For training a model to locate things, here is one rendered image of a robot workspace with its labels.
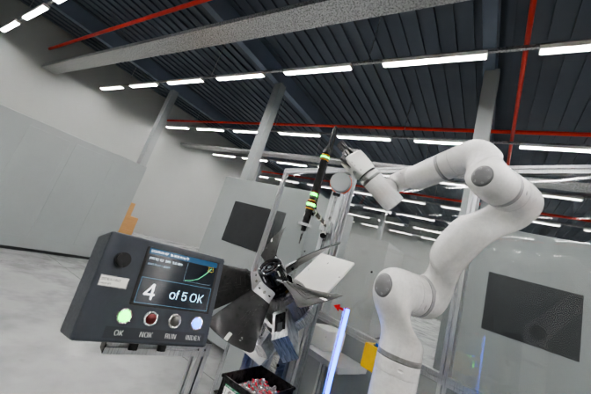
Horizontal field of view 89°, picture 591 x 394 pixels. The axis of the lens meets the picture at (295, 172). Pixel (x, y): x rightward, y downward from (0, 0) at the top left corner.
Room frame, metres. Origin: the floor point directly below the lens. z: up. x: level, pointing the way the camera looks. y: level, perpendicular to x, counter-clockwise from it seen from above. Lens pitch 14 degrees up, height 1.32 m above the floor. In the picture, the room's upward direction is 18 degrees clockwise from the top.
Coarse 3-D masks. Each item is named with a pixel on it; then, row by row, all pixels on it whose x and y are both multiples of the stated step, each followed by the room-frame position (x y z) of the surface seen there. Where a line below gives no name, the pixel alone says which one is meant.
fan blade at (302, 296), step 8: (288, 288) 1.31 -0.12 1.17; (296, 288) 1.32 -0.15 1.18; (304, 288) 1.33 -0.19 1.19; (296, 296) 1.25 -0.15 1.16; (304, 296) 1.25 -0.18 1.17; (312, 296) 1.25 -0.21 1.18; (320, 296) 1.26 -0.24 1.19; (328, 296) 1.27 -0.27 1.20; (336, 296) 1.27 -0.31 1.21; (296, 304) 1.20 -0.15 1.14; (304, 304) 1.19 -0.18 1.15; (312, 304) 1.19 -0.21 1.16
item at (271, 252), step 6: (276, 234) 1.79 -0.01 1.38; (270, 240) 1.82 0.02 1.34; (276, 240) 1.71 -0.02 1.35; (270, 246) 1.76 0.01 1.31; (276, 246) 1.65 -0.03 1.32; (264, 252) 1.81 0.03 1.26; (270, 252) 1.71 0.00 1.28; (276, 252) 1.60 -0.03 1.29; (264, 258) 1.79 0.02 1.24; (270, 258) 1.68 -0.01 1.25
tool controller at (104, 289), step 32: (96, 256) 0.65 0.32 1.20; (128, 256) 0.63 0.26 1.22; (160, 256) 0.68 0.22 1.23; (192, 256) 0.73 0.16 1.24; (96, 288) 0.61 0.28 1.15; (128, 288) 0.64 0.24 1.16; (192, 288) 0.72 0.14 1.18; (64, 320) 0.66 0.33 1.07; (96, 320) 0.61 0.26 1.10; (160, 320) 0.68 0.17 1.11
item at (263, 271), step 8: (264, 264) 1.52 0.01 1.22; (272, 264) 1.50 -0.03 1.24; (280, 264) 1.46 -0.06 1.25; (264, 272) 1.47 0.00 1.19; (272, 272) 1.43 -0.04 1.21; (280, 272) 1.45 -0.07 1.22; (272, 280) 1.45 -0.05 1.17; (288, 280) 1.52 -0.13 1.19; (272, 288) 1.50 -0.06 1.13; (280, 288) 1.49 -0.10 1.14; (280, 296) 1.48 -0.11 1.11
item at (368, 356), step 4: (368, 344) 1.31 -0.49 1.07; (372, 344) 1.32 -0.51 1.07; (364, 348) 1.32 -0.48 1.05; (368, 348) 1.30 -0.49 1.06; (372, 348) 1.29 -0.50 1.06; (376, 348) 1.28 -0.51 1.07; (364, 352) 1.32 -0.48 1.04; (368, 352) 1.30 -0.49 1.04; (372, 352) 1.29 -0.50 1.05; (364, 356) 1.31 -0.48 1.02; (368, 356) 1.30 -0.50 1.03; (372, 356) 1.29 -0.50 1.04; (364, 360) 1.31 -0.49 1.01; (368, 360) 1.30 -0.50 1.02; (372, 360) 1.28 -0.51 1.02; (364, 364) 1.31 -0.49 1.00; (368, 364) 1.29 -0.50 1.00; (372, 364) 1.28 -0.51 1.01; (368, 368) 1.29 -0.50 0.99; (372, 368) 1.28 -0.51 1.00
